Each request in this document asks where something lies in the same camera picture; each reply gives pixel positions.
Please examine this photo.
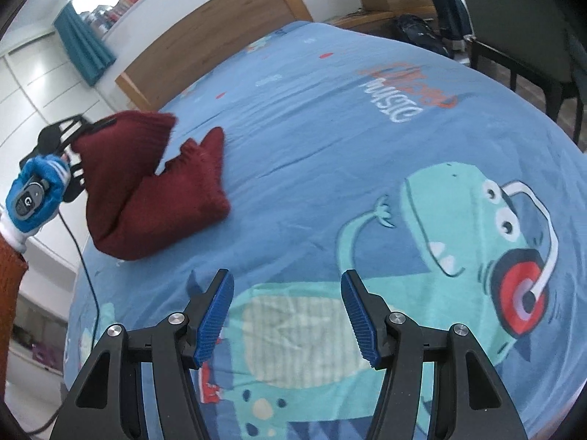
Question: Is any purple plastic item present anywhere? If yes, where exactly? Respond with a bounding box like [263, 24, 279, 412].
[32, 344, 60, 367]

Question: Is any black bag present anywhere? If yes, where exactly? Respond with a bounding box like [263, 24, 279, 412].
[394, 14, 455, 58]

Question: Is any blue dinosaur printed blanket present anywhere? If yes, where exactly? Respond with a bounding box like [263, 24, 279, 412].
[62, 21, 587, 440]

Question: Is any teal curtain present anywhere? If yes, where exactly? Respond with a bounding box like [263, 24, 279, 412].
[54, 4, 116, 87]

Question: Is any grey chair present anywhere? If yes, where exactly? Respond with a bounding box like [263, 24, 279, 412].
[452, 0, 587, 143]

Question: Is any wooden bed headboard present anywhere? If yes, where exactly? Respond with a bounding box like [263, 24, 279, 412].
[114, 0, 315, 111]

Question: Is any black cable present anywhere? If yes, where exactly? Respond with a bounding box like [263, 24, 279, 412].
[25, 208, 101, 434]

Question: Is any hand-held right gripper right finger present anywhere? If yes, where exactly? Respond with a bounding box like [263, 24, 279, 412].
[340, 269, 528, 440]

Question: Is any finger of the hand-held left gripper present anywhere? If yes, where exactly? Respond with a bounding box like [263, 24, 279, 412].
[63, 153, 89, 203]
[87, 118, 117, 136]

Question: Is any wooden nightstand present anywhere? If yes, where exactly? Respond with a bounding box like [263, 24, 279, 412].
[330, 7, 441, 35]

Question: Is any dark red knitted sweater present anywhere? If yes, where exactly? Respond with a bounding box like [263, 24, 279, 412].
[71, 111, 231, 261]

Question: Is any person's left forearm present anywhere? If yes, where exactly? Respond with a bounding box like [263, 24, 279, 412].
[0, 229, 29, 404]

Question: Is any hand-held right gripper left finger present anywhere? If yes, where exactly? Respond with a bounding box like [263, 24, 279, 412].
[50, 268, 236, 440]

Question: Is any person's left hand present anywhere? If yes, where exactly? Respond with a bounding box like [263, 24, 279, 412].
[0, 155, 72, 254]

